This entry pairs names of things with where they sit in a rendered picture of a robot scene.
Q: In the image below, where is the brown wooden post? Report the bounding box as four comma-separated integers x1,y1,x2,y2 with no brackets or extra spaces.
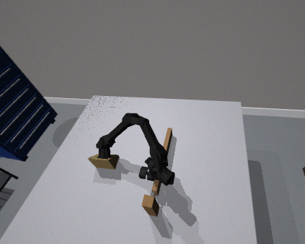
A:
142,195,159,217

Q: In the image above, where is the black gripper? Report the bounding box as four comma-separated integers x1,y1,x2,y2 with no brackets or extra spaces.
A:
138,167,174,185

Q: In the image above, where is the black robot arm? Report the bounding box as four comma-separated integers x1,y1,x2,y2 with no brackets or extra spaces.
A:
96,113,174,186

